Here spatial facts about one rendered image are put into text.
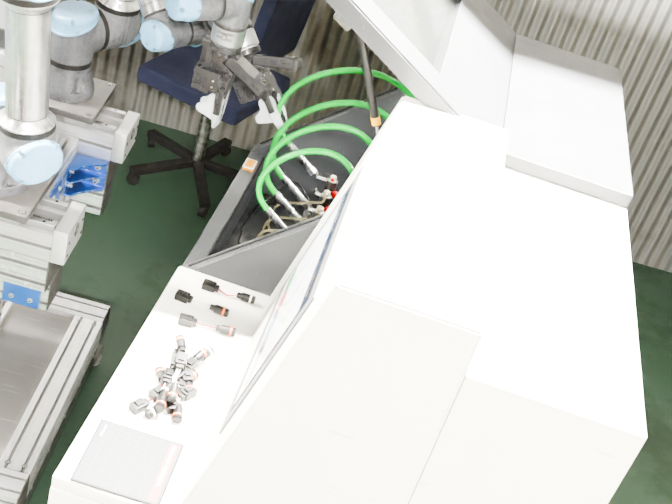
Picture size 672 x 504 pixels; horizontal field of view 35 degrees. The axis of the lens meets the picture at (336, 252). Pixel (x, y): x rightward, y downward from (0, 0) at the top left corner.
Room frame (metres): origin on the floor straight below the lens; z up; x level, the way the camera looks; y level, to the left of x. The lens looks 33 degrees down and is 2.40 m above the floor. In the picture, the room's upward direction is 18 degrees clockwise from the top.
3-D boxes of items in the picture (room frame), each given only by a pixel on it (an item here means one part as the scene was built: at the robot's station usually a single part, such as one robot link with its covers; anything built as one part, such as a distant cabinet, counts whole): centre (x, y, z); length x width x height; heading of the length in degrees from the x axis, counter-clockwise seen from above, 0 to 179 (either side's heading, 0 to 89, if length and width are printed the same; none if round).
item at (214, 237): (2.29, 0.30, 0.87); 0.62 x 0.04 x 0.16; 179
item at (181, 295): (1.81, 0.24, 0.99); 0.12 x 0.02 x 0.02; 85
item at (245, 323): (1.58, 0.23, 0.96); 0.70 x 0.22 x 0.03; 179
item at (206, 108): (2.15, 0.38, 1.26); 0.06 x 0.03 x 0.09; 89
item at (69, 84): (2.44, 0.82, 1.09); 0.15 x 0.15 x 0.10
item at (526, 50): (1.92, -0.39, 0.75); 1.40 x 0.28 x 1.50; 179
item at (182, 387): (1.55, 0.22, 1.01); 0.23 x 0.11 x 0.06; 179
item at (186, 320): (1.75, 0.21, 0.99); 0.12 x 0.02 x 0.02; 96
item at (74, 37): (2.45, 0.81, 1.20); 0.13 x 0.12 x 0.14; 151
